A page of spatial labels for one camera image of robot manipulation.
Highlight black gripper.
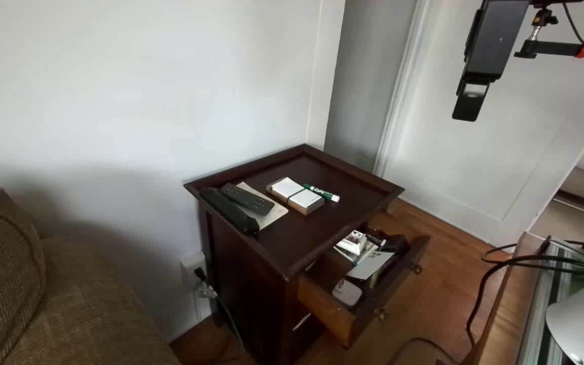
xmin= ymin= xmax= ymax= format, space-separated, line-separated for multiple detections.
xmin=450 ymin=0 xmax=532 ymax=123

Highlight green marker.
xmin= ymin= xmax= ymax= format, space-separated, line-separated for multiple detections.
xmin=302 ymin=183 xmax=342 ymax=204

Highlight black object in drawer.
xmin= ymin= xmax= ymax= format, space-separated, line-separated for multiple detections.
xmin=371 ymin=231 xmax=409 ymax=256

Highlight open wooden drawer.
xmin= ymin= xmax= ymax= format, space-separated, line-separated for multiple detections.
xmin=297 ymin=226 xmax=432 ymax=348

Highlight white door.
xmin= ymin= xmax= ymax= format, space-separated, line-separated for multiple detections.
xmin=371 ymin=0 xmax=584 ymax=249

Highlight black bar with orange tape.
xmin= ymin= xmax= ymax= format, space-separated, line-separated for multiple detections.
xmin=513 ymin=39 xmax=584 ymax=62

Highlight black tripod head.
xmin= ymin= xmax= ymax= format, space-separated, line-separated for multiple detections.
xmin=529 ymin=0 xmax=584 ymax=31

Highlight small printed white box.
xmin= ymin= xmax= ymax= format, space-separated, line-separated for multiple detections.
xmin=335 ymin=230 xmax=369 ymax=260

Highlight white topped card box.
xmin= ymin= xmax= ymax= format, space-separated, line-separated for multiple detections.
xmin=264 ymin=177 xmax=326 ymax=217

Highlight dark wooden nightstand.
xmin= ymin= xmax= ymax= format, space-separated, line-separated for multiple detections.
xmin=183 ymin=142 xmax=405 ymax=365

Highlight wooden desk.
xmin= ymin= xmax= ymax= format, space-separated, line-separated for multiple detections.
xmin=466 ymin=231 xmax=584 ymax=365

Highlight beige notepad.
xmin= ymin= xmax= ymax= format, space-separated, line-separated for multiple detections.
xmin=233 ymin=181 xmax=289 ymax=231

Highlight small white square device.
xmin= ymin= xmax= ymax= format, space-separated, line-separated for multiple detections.
xmin=330 ymin=277 xmax=364 ymax=308

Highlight wide black remote control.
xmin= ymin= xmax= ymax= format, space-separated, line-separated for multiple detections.
xmin=219 ymin=181 xmax=276 ymax=219

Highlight long black remote control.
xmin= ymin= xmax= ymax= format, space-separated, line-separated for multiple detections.
xmin=199 ymin=184 xmax=262 ymax=239

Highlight brown fabric couch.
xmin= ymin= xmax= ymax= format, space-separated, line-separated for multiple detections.
xmin=0 ymin=179 xmax=181 ymax=365

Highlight black cable by desk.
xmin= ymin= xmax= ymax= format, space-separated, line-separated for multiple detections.
xmin=464 ymin=242 xmax=584 ymax=348

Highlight green cable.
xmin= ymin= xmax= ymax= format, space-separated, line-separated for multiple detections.
xmin=546 ymin=257 xmax=584 ymax=275

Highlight black plug with cord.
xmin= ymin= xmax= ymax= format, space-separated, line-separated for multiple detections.
xmin=192 ymin=265 xmax=241 ymax=353

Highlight white wall outlet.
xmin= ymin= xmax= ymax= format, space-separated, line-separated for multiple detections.
xmin=181 ymin=249 xmax=212 ymax=293

